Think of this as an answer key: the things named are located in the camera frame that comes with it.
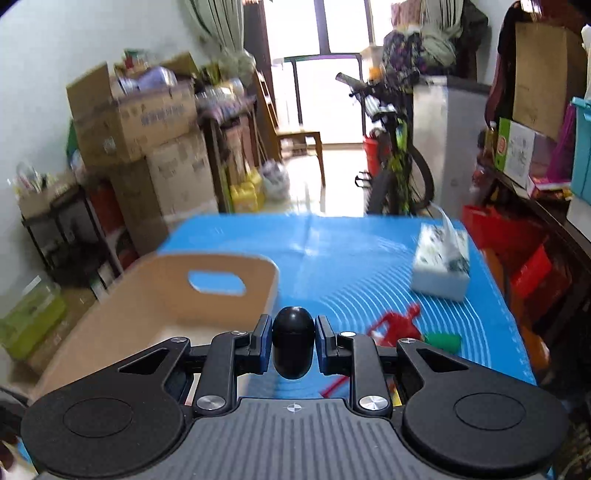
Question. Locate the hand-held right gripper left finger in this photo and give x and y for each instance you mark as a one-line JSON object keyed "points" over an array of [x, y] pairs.
{"points": [[263, 344]]}

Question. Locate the patterned tissue pack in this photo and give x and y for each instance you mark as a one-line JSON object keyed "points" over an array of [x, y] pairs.
{"points": [[438, 267]]}

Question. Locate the red toy figure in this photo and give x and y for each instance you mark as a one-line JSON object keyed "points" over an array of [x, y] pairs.
{"points": [[397, 323]]}

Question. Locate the striped green curtain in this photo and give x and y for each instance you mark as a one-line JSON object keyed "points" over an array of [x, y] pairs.
{"points": [[217, 27]]}

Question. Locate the black oval case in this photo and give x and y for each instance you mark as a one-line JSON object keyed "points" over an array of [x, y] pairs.
{"points": [[293, 341]]}

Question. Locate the white plastic bag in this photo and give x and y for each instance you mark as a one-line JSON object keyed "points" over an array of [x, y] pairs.
{"points": [[276, 180]]}

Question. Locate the yellow plastic jugs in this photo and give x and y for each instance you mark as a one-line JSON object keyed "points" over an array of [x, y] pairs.
{"points": [[247, 194]]}

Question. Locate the open printed cardboard box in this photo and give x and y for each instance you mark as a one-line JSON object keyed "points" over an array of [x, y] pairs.
{"points": [[129, 120]]}

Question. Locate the wooden chair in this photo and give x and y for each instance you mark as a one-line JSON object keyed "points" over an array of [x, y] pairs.
{"points": [[300, 136]]}

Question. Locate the pile of clothes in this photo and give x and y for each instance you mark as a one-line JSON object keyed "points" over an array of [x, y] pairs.
{"points": [[425, 41]]}

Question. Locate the blue silicone mat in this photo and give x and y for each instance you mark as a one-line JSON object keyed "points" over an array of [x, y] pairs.
{"points": [[332, 258]]}

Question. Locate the dark wooden shelf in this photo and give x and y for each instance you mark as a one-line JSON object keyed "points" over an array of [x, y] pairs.
{"points": [[554, 221]]}

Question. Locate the wooden shelf unit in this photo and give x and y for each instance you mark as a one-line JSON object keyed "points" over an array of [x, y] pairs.
{"points": [[235, 147]]}

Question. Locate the black metal rack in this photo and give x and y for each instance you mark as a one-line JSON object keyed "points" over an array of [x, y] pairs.
{"points": [[69, 230]]}

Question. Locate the green and white box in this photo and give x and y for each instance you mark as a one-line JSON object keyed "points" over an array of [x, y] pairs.
{"points": [[515, 150]]}

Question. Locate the white cabinet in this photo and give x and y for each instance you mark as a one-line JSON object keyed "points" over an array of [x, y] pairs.
{"points": [[443, 138]]}

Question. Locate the green toy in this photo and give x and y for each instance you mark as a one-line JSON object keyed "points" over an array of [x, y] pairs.
{"points": [[443, 342]]}

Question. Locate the black bicycle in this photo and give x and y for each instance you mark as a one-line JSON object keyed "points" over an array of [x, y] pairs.
{"points": [[397, 152]]}

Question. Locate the teal storage box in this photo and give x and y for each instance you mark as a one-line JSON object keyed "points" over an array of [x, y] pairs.
{"points": [[581, 152]]}

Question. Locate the brown paper bag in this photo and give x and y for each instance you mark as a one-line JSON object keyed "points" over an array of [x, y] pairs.
{"points": [[545, 78]]}

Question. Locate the beige plastic bin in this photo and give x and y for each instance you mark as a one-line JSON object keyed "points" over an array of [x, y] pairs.
{"points": [[138, 295]]}

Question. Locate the red shopping bag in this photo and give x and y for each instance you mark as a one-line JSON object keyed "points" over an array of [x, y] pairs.
{"points": [[498, 230]]}

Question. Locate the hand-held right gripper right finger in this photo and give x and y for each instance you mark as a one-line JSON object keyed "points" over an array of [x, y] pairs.
{"points": [[325, 344]]}

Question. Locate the green lidded container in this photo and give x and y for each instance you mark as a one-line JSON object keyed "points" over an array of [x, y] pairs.
{"points": [[27, 318]]}

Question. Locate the small printed cardboard box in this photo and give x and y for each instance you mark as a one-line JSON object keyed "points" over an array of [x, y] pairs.
{"points": [[74, 318]]}

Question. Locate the tape-wrapped cardboard box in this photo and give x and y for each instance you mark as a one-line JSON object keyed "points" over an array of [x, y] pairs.
{"points": [[175, 184]]}

